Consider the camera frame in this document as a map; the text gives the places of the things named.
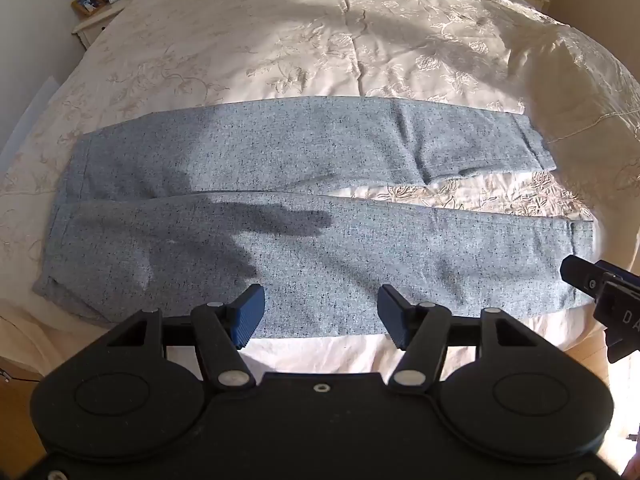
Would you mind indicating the cream embroidered bedspread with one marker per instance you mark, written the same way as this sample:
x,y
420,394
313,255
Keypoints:
x,y
320,45

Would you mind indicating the wooden photo frame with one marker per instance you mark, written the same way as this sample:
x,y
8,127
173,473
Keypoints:
x,y
88,3

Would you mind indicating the grey speckled pants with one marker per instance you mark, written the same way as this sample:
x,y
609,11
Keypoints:
x,y
320,220

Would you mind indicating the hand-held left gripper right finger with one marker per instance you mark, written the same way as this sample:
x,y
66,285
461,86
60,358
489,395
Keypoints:
x,y
392,316

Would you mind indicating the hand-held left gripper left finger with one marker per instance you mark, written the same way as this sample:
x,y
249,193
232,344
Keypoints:
x,y
248,316

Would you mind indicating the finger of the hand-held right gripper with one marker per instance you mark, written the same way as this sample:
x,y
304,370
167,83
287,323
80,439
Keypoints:
x,y
580,274

